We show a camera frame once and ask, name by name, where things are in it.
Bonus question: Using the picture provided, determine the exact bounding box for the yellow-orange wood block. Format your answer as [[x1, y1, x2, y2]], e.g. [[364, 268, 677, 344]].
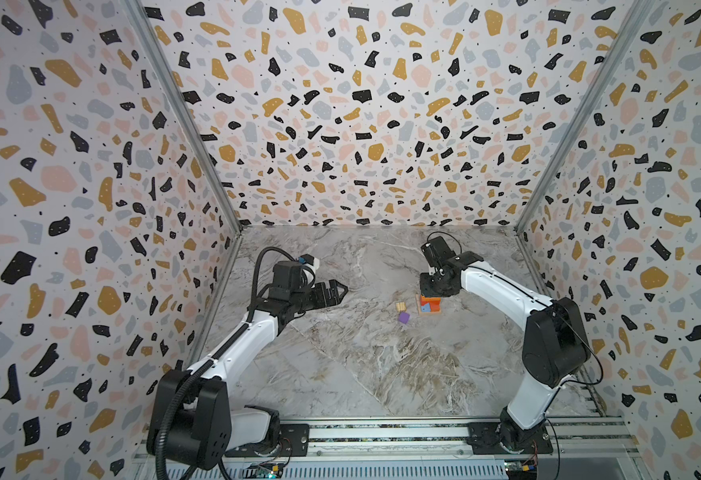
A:
[[419, 295, 441, 305]]

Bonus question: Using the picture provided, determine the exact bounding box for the purple wood cube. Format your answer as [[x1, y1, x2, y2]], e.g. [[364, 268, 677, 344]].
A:
[[397, 311, 410, 325]]

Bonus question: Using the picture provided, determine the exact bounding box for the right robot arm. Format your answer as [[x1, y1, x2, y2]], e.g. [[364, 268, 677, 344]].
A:
[[419, 232, 591, 454]]

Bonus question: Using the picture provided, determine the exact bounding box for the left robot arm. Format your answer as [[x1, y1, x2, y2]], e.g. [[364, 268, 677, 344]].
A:
[[146, 255, 350, 479]]

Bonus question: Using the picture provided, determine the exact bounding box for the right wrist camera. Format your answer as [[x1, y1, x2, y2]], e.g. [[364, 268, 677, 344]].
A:
[[420, 235, 456, 270]]

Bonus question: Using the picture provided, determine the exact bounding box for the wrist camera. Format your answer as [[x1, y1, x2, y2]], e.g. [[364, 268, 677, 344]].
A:
[[420, 235, 456, 270], [298, 254, 320, 274]]

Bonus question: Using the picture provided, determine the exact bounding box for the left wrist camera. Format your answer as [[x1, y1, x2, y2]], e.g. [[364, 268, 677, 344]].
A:
[[298, 254, 320, 274]]

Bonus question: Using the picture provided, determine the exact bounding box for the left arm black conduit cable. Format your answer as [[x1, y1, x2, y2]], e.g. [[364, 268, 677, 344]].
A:
[[153, 246, 298, 480]]

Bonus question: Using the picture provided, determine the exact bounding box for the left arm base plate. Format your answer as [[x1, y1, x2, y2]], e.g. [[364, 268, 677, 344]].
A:
[[226, 423, 310, 460]]

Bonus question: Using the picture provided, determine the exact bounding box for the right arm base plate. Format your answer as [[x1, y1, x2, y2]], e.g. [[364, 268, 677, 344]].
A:
[[466, 421, 554, 455]]

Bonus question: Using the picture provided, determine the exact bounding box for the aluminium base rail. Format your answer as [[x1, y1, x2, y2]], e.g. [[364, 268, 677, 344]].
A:
[[130, 415, 645, 480]]

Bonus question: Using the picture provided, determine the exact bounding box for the left frame aluminium post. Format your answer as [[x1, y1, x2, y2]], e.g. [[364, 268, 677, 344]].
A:
[[115, 0, 244, 235]]

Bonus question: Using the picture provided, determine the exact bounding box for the frame aluminium post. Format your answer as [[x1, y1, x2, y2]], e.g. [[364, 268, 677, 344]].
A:
[[514, 0, 654, 237], [115, 0, 244, 235]]

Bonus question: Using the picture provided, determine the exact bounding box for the right frame aluminium post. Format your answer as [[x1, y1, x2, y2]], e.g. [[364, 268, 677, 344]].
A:
[[514, 0, 654, 237]]

